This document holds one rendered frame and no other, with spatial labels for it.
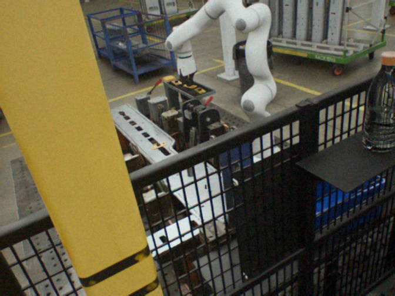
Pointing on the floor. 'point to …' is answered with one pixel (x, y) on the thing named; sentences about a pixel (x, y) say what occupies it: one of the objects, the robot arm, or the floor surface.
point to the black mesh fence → (304, 254)
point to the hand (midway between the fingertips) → (189, 81)
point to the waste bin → (247, 82)
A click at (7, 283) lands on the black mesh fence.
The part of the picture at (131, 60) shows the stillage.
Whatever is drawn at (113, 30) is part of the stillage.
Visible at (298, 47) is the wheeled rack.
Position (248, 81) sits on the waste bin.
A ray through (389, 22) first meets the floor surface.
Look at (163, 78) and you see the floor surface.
